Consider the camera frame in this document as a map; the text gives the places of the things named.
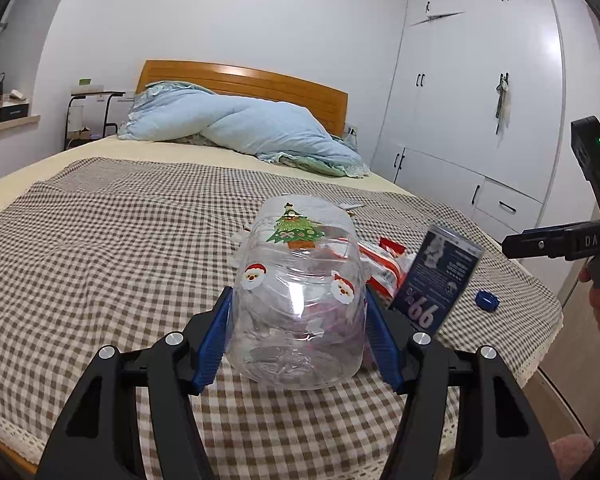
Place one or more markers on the white tissue box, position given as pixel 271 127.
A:
pixel 16 95

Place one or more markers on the pink shaggy rug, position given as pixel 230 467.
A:
pixel 572 460

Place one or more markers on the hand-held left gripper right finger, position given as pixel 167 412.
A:
pixel 382 345

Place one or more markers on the printed paper leaflet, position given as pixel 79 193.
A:
pixel 350 207

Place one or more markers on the blue bottle cap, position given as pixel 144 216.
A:
pixel 487 301

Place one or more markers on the wall socket with plug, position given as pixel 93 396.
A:
pixel 351 131

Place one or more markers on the wooden headboard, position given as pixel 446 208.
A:
pixel 240 82

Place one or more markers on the brown checkered bedspread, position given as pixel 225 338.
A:
pixel 105 260

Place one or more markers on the black storage box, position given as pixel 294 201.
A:
pixel 13 112

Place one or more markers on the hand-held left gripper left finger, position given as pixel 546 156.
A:
pixel 212 345

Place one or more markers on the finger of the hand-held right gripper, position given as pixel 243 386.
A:
pixel 535 245

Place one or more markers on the white built-in wardrobe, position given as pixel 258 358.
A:
pixel 480 85

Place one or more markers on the clear jar with Christmas stickers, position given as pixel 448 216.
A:
pixel 290 270

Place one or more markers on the beige windowsill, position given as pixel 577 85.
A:
pixel 10 127

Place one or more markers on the light blue duvet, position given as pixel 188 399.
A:
pixel 260 125

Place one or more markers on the red white snack bag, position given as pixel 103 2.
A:
pixel 385 270

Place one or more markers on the dark blue cardboard box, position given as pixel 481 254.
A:
pixel 435 280

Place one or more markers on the pale mesh bag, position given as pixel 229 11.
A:
pixel 502 105

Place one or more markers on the black frame side table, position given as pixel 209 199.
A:
pixel 97 94

